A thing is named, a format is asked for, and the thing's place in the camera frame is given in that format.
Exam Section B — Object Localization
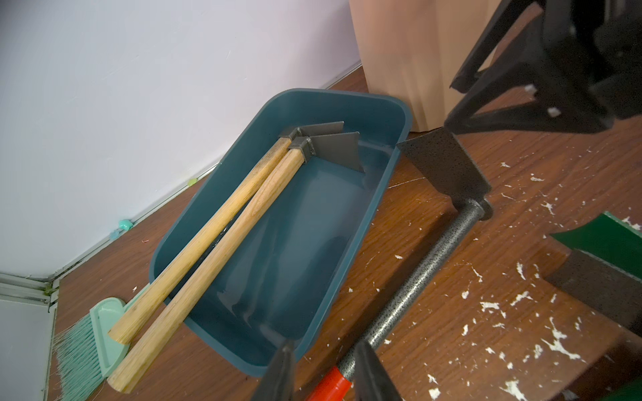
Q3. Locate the teal plastic storage box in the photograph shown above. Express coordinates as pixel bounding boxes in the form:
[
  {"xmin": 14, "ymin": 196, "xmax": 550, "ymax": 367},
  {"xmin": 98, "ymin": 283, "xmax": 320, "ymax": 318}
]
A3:
[{"xmin": 149, "ymin": 89, "xmax": 413, "ymax": 377}]

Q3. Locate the tan flower pot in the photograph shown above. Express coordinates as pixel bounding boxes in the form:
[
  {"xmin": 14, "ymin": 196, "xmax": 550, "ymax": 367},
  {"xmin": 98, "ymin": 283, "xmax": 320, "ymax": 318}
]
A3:
[{"xmin": 349, "ymin": 0, "xmax": 499, "ymax": 132}]

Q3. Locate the small teal debris piece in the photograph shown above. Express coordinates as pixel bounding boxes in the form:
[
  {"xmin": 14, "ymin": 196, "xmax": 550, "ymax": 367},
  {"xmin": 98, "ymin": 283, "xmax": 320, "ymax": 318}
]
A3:
[{"xmin": 109, "ymin": 219, "xmax": 134, "ymax": 241}]

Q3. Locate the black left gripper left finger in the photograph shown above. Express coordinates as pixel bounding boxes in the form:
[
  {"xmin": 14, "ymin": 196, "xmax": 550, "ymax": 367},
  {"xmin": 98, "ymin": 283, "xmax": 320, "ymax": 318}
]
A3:
[{"xmin": 250, "ymin": 339, "xmax": 295, "ymax": 401}]

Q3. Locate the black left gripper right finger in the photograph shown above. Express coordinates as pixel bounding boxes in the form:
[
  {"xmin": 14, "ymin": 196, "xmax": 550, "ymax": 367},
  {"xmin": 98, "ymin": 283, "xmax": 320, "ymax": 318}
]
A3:
[{"xmin": 353, "ymin": 341, "xmax": 402, "ymax": 401}]

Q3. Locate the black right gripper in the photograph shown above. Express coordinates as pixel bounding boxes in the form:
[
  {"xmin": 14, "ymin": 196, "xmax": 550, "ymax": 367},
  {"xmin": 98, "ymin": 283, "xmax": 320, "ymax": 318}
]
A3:
[{"xmin": 444, "ymin": 1, "xmax": 641, "ymax": 135}]

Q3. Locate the wooden handle hoe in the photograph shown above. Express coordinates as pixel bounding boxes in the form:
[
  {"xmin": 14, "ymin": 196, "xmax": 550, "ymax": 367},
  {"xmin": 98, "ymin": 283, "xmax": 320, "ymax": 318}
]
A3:
[
  {"xmin": 107, "ymin": 130, "xmax": 362, "ymax": 394},
  {"xmin": 109, "ymin": 121, "xmax": 344, "ymax": 345}
]

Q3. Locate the mint green hand brush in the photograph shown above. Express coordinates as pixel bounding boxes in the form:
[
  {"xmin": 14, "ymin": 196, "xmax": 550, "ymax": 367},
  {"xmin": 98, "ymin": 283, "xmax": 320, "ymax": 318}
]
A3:
[{"xmin": 53, "ymin": 287, "xmax": 147, "ymax": 400}]

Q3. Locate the grey hoe red grip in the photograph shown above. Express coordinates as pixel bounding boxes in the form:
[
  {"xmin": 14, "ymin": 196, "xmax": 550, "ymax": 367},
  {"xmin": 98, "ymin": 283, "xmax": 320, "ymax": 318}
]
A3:
[{"xmin": 308, "ymin": 128, "xmax": 493, "ymax": 400}]

